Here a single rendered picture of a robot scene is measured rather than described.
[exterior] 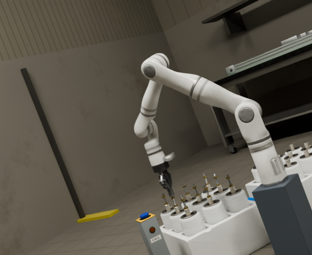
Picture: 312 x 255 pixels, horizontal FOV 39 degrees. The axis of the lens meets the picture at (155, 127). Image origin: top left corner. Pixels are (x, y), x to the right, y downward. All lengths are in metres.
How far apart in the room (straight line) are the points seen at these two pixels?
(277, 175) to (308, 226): 0.22
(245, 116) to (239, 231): 0.55
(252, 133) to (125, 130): 3.24
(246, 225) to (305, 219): 0.31
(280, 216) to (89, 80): 3.30
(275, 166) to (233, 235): 0.41
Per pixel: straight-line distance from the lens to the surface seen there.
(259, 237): 2.04
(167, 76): 1.76
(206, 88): 1.72
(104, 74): 4.88
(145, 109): 1.91
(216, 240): 1.93
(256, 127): 1.69
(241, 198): 2.01
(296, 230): 1.75
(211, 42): 5.54
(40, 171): 4.08
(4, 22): 4.40
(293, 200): 1.72
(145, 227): 1.90
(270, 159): 1.71
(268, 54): 4.44
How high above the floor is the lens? 0.74
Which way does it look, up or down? 3 degrees down
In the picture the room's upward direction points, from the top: 21 degrees counter-clockwise
